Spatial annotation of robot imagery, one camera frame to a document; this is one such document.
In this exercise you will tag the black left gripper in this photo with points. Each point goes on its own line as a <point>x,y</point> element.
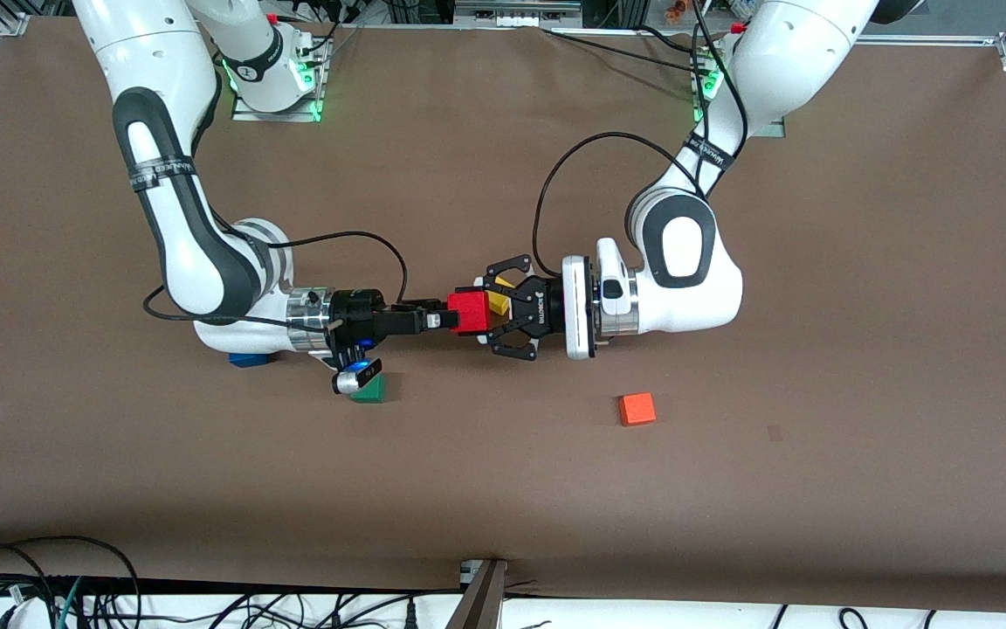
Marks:
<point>540,315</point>

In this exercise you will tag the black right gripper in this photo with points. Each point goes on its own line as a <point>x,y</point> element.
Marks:
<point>357,312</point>

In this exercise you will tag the red wooden block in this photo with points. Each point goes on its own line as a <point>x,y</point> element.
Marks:
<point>468,313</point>

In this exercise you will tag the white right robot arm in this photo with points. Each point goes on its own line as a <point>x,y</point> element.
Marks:
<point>180,218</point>

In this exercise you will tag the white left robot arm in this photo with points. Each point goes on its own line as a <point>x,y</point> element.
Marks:
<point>695,288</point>

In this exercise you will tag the yellow wooden block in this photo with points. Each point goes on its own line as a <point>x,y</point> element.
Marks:
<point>497,303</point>

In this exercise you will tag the green wooden block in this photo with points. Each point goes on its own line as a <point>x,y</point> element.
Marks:
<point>370,393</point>

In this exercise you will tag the orange wooden block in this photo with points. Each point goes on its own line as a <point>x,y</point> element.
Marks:
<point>637,409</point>

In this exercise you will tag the blue wooden block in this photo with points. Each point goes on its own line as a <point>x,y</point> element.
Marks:
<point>248,360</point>

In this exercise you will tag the brown table cover sheet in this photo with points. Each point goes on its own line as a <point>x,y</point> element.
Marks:
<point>503,489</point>

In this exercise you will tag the dark metal beam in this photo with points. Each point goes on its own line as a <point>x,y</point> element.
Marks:
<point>481,603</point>

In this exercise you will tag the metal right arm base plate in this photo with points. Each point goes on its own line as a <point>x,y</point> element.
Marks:
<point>245,112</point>

